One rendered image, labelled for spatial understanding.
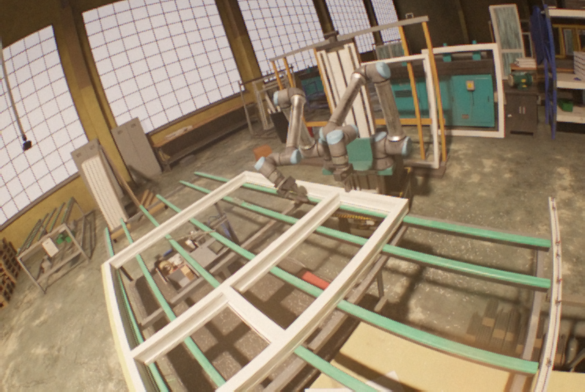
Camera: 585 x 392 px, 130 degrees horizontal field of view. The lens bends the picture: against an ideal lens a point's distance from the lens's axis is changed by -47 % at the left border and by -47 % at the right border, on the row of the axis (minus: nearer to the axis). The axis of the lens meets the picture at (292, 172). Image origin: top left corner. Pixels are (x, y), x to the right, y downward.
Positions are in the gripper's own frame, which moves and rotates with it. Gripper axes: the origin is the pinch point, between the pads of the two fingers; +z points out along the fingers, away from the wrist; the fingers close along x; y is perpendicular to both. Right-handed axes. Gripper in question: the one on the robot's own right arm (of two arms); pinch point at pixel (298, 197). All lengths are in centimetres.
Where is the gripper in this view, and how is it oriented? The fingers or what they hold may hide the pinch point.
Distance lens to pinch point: 158.4
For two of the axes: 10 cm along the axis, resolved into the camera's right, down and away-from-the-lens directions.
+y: 2.8, -3.7, -8.9
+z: 7.5, 6.6, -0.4
